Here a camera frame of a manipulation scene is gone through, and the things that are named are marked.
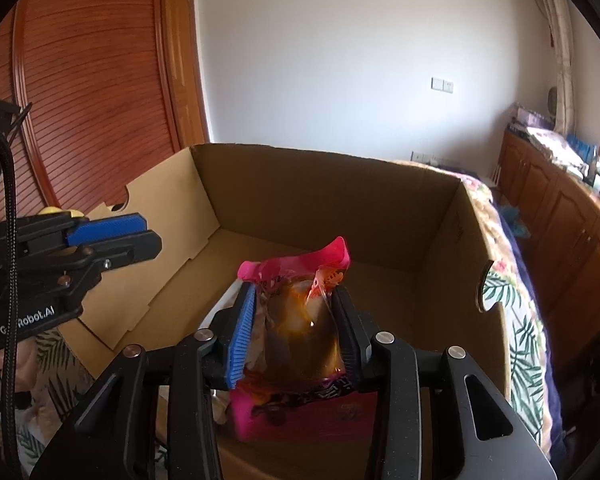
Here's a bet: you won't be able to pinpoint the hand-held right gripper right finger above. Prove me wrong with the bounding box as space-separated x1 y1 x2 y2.
332 285 556 480

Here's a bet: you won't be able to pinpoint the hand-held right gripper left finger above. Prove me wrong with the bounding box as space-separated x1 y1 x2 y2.
30 284 258 480

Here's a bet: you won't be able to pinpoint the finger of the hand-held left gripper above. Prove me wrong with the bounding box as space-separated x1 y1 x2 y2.
17 212 148 257
25 230 162 307

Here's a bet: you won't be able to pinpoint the pink snack packet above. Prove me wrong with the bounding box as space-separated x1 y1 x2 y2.
230 236 381 443

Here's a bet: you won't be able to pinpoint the cardboard box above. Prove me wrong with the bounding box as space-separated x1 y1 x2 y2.
57 143 511 480

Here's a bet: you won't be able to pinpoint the floral leaf printed blanket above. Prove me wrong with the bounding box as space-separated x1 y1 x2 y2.
0 160 566 480

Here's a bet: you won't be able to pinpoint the wooden door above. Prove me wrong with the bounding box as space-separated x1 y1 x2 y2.
164 0 211 147

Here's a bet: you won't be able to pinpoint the teal cloth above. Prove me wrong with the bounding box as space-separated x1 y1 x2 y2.
500 206 531 238

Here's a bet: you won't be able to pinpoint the wooden cabinet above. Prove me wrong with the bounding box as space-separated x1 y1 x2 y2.
495 130 600 411

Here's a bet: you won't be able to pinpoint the folded floral cloth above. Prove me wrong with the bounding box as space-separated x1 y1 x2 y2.
527 126 577 154

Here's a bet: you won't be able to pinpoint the blue boxes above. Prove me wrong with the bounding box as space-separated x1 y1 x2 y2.
567 134 599 162

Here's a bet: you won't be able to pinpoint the patterned curtain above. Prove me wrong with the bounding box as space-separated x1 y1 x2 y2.
530 0 581 136

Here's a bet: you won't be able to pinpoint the black cable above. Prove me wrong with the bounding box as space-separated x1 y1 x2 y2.
0 120 22 480

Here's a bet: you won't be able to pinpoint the wall outlet strip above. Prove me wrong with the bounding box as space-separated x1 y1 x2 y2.
411 151 462 167

